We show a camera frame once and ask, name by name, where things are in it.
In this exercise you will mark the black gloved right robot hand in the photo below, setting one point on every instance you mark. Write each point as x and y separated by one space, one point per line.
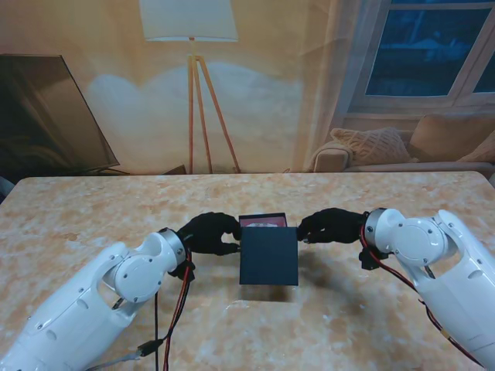
332 228

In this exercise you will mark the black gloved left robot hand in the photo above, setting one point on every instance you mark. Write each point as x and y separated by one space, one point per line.
209 233

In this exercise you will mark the black gift box pink inside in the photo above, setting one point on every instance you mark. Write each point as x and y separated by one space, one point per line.
263 221

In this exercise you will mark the white plastic bag orange print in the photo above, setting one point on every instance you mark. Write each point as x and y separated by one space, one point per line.
265 223

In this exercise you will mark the black box lid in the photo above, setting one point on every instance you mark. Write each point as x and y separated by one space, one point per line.
268 257

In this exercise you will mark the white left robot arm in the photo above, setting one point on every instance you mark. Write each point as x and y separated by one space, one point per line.
89 305

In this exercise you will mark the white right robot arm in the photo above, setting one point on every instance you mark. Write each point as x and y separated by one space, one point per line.
433 263

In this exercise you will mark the knitted beige cushion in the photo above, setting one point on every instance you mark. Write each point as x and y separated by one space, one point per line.
371 147

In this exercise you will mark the beige sofa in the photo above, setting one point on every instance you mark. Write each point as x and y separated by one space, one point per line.
444 135

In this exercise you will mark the white framed window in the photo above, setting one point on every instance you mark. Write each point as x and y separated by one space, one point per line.
417 50

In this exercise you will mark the dark flat television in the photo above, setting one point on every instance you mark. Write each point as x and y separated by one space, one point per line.
38 116

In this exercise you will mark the tripod floor lamp white shade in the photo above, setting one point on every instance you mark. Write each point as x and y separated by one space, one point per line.
189 19

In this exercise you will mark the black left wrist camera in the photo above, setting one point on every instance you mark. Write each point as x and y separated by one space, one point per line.
181 270

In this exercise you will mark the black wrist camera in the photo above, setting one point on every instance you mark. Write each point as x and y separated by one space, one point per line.
181 270
369 259

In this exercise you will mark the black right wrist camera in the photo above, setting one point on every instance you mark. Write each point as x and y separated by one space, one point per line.
369 259

